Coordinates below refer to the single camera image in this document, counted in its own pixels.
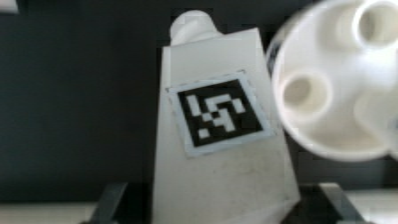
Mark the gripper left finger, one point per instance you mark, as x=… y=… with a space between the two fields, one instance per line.
x=106 y=210

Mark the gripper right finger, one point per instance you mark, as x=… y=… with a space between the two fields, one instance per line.
x=342 y=204

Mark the white stool leg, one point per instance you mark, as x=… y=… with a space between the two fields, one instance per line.
x=225 y=180

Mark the white round stool seat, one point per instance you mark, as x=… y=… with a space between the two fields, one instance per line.
x=333 y=64

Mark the white front fence bar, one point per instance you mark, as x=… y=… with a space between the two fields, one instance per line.
x=376 y=203

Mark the white sheet with markers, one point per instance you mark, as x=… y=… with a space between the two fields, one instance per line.
x=10 y=6

